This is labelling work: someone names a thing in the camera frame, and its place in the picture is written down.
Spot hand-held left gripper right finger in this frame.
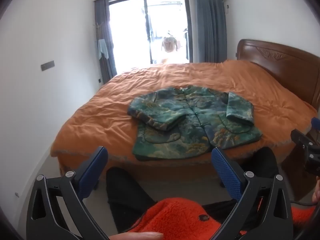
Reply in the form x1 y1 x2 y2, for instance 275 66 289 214
211 147 294 240

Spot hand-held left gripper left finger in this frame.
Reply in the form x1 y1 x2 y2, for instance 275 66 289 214
26 146 110 240

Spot green patterned jacket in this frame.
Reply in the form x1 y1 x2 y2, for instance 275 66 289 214
127 86 263 161

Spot person's right hand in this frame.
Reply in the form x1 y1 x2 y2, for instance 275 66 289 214
312 176 320 205

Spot person's left hand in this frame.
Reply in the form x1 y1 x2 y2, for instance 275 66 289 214
109 231 164 240

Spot bed with orange quilt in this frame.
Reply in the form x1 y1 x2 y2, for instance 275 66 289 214
50 59 318 178

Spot wooden bed headboard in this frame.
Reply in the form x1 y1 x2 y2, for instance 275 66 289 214
236 39 320 110

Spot person's orange fleece jacket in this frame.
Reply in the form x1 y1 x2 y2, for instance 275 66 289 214
129 197 320 240

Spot light blue towel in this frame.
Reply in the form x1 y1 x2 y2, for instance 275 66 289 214
98 39 109 61

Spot hanging garment outdoors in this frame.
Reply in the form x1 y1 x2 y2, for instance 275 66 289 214
161 31 179 53

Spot grey curtain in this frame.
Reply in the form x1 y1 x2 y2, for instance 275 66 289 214
94 0 118 85
194 0 228 63

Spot sliding glass door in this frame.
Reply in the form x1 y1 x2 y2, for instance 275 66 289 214
107 0 190 75

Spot grey wall switch panel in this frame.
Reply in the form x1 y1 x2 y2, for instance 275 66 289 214
40 60 55 71

